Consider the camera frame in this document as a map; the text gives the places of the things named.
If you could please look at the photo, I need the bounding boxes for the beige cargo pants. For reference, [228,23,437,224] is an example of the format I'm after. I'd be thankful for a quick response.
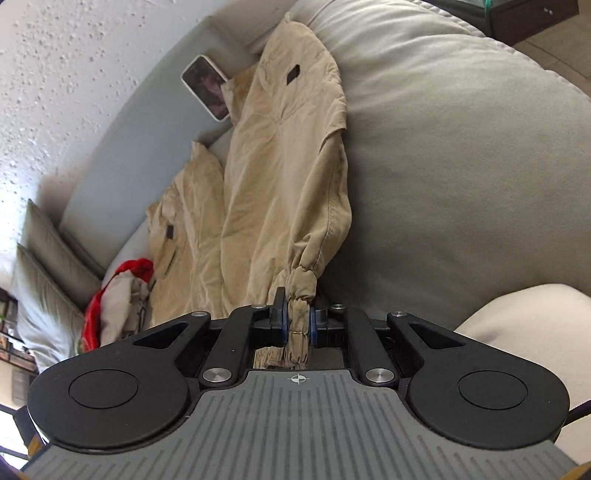
[146,19,352,368]

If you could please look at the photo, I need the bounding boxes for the red and grey garment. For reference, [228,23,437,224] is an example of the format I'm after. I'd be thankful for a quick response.
[78,258,153,353]

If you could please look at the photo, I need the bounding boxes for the grey throw pillow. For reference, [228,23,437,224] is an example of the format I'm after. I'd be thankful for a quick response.
[21,199,101,311]
[13,244,84,372]

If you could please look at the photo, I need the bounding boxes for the grey sofa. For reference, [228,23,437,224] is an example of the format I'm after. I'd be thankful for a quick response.
[8,0,591,365]

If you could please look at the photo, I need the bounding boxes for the grey seat cushion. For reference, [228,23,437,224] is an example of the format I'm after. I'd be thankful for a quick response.
[290,1,590,327]

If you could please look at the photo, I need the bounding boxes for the person's light trouser leg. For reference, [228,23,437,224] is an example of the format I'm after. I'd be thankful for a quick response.
[454,283,591,416]

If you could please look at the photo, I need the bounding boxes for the white smartphone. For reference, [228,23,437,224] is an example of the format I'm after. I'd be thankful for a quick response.
[180,55,229,122]

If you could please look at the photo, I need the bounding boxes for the glass side table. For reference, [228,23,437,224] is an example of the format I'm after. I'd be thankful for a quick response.
[429,0,579,45]

